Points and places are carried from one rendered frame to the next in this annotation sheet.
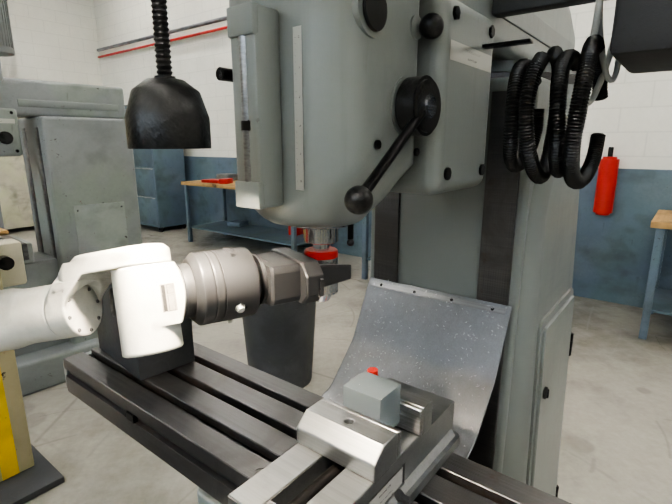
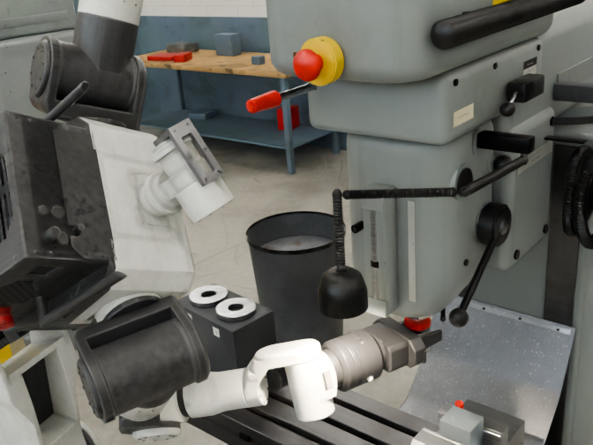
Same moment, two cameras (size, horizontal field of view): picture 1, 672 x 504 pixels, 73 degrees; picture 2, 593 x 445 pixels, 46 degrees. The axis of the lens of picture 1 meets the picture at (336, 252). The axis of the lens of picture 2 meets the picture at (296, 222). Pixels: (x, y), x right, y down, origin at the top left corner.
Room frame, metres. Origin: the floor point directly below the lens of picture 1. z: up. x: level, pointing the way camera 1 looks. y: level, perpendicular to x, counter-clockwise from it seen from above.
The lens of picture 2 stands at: (-0.47, 0.16, 1.91)
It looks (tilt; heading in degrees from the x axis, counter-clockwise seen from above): 22 degrees down; 3
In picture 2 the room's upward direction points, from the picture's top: 5 degrees counter-clockwise
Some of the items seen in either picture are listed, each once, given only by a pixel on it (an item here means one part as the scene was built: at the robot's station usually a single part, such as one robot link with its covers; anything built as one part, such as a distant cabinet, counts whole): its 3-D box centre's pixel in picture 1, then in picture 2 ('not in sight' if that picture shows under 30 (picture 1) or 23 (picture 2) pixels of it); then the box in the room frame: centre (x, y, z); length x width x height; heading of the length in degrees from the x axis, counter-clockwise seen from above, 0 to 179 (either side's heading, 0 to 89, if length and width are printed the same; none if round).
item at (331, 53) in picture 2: not in sight; (321, 61); (0.43, 0.16, 1.76); 0.06 x 0.02 x 0.06; 52
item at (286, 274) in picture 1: (260, 280); (376, 350); (0.57, 0.10, 1.24); 0.13 x 0.12 x 0.10; 32
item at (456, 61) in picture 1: (398, 105); (471, 178); (0.77, -0.10, 1.47); 0.24 x 0.19 x 0.26; 52
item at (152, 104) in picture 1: (167, 113); (341, 287); (0.43, 0.15, 1.44); 0.07 x 0.07 x 0.06
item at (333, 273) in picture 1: (332, 275); (428, 341); (0.59, 0.00, 1.24); 0.06 x 0.02 x 0.03; 122
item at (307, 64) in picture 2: not in sight; (310, 64); (0.42, 0.18, 1.76); 0.04 x 0.03 x 0.04; 52
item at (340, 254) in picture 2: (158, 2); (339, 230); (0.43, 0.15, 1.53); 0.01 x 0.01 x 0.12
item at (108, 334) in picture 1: (141, 312); (226, 338); (0.94, 0.42, 1.05); 0.22 x 0.12 x 0.20; 46
